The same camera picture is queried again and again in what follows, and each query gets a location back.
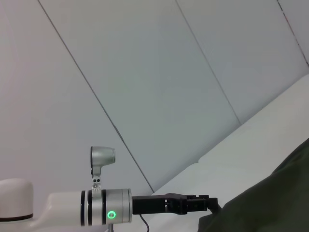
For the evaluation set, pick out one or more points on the dark green shirt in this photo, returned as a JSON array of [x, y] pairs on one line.
[[265, 200]]

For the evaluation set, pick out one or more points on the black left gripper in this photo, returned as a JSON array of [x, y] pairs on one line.
[[154, 204]]

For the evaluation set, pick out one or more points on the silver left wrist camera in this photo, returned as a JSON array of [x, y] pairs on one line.
[[102, 157]]

